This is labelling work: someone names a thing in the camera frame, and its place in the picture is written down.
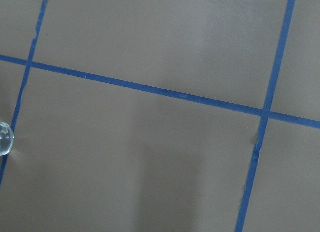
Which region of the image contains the glass sauce bottle metal spout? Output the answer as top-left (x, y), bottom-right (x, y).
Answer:
top-left (0, 122), bottom-right (15, 156)

